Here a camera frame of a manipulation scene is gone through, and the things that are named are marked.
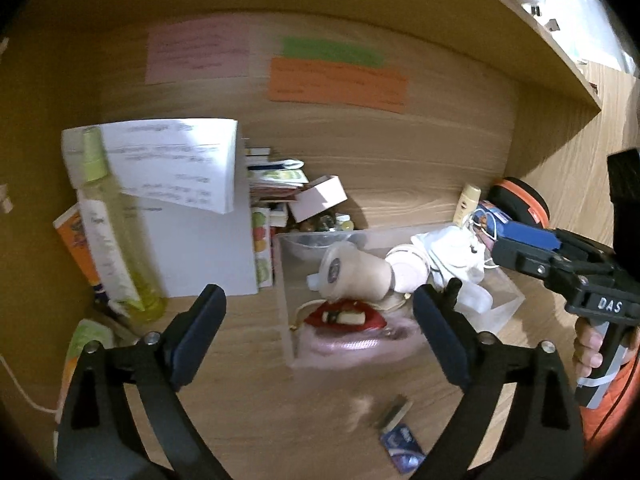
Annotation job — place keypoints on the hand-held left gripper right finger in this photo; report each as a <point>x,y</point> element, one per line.
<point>440,340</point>

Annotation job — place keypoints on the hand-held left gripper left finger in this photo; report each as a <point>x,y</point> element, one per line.
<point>197,340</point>

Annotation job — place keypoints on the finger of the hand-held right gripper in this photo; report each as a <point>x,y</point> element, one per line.
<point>520,260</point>
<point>530,237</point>

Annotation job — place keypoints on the white face mask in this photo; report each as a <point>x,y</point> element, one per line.
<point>450,250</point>

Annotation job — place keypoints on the clear plastic bin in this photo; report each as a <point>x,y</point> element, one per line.
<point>290,310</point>

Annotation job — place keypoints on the person's right forearm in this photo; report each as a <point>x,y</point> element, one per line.
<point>615,410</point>

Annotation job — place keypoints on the wooden desktop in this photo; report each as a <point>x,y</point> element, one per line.
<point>250,385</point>

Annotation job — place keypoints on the person's right hand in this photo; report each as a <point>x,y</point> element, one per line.
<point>589,347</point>

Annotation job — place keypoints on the orange black round container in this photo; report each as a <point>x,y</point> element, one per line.
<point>520,197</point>

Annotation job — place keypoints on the pale yellow tube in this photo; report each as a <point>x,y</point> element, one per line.
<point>467,205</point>

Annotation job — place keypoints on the pink round jar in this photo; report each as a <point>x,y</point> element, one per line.
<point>407,267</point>

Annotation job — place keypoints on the black pen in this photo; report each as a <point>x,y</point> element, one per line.
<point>117,322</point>

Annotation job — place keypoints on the pink mesh bag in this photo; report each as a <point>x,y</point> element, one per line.
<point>350,347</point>

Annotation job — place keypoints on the beige tube bottle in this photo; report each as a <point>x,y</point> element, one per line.
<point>350,272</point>

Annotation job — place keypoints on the green snack packet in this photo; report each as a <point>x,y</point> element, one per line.
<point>85,345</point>

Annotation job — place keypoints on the blue foil packet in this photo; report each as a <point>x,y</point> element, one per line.
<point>402,447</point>

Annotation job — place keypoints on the fruit print packet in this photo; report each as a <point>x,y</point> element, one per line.
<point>261,245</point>

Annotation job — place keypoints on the red lip-shaped case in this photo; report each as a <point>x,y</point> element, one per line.
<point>320,317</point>

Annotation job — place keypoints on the yellow-green clear spray bottle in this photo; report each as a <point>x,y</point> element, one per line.
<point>115,240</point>

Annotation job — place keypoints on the clear plastic bowl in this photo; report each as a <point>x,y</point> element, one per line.
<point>310,247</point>

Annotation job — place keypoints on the orange sunscreen tube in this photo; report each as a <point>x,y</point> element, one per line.
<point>75,245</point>

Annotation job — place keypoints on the pile of small trinkets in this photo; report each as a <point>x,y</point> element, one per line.
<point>325,222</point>

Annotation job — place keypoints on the stack of boxes and packets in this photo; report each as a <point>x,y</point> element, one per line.
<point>270,180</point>

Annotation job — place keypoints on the white printed paper booklet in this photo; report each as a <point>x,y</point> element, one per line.
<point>175,165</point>

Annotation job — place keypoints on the small pink box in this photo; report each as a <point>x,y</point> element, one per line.
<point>320,197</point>

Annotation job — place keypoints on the orange paper note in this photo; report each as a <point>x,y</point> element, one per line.
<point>335,85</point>

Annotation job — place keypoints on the green paper note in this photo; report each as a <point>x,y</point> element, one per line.
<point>330,51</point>

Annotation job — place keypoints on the pink paper note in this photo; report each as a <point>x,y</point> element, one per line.
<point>195,52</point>

